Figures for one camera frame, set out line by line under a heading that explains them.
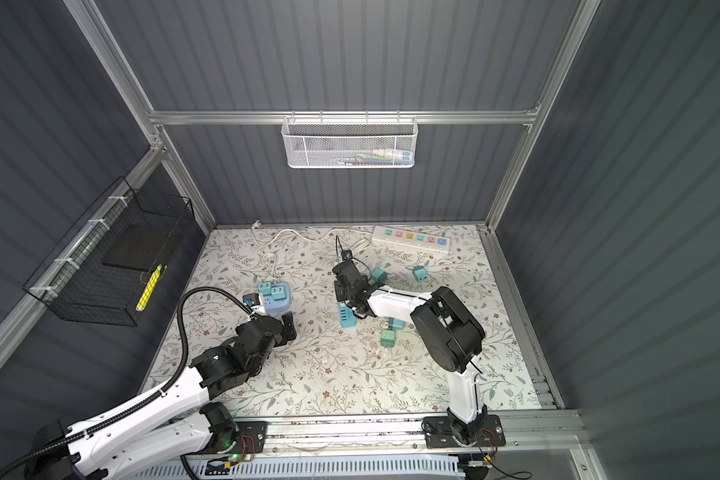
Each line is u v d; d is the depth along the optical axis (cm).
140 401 47
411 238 113
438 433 72
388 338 89
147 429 46
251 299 68
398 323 91
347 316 92
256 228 120
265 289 94
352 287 73
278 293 94
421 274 105
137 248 76
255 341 57
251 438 73
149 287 70
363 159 92
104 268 72
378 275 104
